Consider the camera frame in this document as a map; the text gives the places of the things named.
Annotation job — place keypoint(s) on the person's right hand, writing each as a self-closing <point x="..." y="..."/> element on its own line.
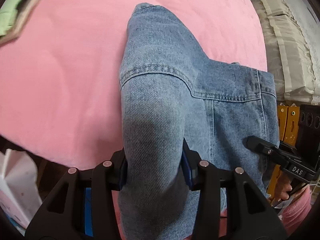
<point x="283" y="187"/>

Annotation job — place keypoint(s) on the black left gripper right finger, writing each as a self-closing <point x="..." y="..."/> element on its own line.
<point x="249" y="214"/>

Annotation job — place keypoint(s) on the yellow wooden drawer cabinet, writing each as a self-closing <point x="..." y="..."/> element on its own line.
<point x="288" y="117"/>

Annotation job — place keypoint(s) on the blue denim jacket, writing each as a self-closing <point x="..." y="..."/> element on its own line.
<point x="171" y="93"/>

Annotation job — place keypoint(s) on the pink plush bed blanket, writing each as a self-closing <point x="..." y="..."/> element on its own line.
<point x="60" y="80"/>

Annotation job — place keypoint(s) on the folded clothes stack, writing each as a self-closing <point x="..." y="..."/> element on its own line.
<point x="14" y="15"/>

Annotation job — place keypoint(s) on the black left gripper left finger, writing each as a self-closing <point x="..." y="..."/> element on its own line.
<point x="81" y="206"/>

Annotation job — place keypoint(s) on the pink sleeve right forearm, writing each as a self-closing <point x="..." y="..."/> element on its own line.
<point x="295" y="213"/>

